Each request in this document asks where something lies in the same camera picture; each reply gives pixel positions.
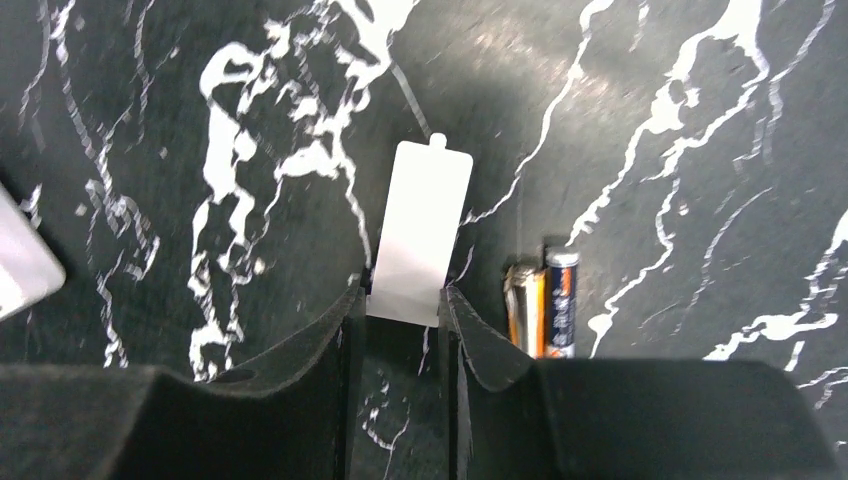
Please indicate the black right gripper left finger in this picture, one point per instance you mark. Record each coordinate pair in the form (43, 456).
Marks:
(284, 414)

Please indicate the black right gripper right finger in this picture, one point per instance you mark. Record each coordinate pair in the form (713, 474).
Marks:
(510, 416)

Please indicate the AA battery black copper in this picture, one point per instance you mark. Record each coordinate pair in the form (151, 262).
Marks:
(560, 275)

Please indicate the white remote control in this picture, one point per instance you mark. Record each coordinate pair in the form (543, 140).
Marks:
(30, 272)

